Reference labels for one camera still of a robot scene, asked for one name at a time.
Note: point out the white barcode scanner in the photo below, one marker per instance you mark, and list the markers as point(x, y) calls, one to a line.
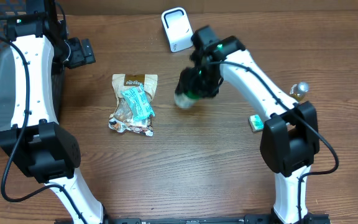
point(177, 28)

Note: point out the Kleenex tissue pack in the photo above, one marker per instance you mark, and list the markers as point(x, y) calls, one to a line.
point(256, 123)

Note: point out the beige Pantree snack pouch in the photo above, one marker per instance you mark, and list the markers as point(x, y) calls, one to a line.
point(122, 118)

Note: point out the green lid white jar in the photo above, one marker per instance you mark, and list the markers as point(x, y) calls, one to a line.
point(185, 99)

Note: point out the teal snack packet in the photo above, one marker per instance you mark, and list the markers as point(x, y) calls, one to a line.
point(137, 100)

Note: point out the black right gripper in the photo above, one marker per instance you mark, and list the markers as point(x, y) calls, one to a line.
point(190, 81)

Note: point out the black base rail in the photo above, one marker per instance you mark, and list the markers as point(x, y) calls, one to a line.
point(247, 219)

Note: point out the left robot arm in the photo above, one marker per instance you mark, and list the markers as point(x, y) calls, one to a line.
point(36, 143)

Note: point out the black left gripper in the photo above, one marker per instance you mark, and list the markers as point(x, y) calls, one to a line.
point(81, 58)

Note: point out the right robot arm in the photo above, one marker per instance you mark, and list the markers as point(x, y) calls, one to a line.
point(288, 144)

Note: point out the yellow Vim liquid bottle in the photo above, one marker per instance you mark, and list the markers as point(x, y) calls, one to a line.
point(299, 90)

